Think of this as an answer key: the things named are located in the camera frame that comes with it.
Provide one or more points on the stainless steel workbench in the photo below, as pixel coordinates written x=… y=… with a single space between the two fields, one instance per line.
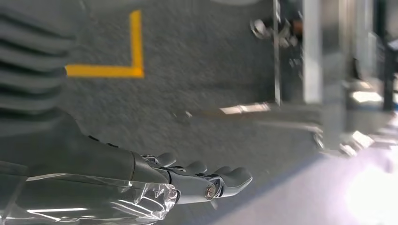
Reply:
x=276 y=62

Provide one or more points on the white cabinet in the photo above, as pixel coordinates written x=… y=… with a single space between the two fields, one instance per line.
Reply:
x=312 y=46

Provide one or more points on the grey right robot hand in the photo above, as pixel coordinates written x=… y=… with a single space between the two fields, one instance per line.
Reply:
x=77 y=155

